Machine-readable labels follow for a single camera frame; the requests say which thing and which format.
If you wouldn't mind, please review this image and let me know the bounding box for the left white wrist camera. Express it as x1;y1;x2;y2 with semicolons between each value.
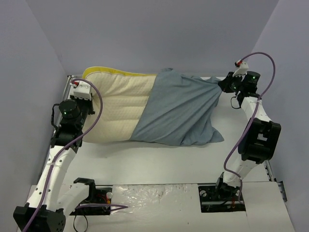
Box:
69;81;92;101

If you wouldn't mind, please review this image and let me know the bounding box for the cream white pillow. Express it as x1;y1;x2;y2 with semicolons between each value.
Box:
83;66;156;144

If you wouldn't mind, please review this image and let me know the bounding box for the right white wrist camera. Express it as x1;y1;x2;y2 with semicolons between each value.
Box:
232;60;249;77

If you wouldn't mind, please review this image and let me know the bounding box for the striped pillowcase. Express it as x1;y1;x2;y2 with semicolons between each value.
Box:
130;68;224;146

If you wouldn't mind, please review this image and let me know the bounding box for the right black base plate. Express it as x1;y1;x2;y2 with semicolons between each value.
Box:
198;184;246;213

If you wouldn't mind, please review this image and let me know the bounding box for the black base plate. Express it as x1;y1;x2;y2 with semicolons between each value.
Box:
70;187;112;216
198;184;246;213

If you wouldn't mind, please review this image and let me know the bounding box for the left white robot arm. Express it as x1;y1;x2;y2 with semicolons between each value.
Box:
13;95;97;232

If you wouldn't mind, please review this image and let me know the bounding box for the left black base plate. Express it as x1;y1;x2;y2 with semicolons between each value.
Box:
70;187;112;216

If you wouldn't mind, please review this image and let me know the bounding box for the thin black cable loop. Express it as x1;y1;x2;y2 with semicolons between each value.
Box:
73;214;89;232

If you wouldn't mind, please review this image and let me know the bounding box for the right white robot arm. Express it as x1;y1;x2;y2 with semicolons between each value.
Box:
214;71;281;200

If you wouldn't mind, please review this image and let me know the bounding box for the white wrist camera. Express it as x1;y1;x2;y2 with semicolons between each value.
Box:
69;81;92;101
232;60;249;77

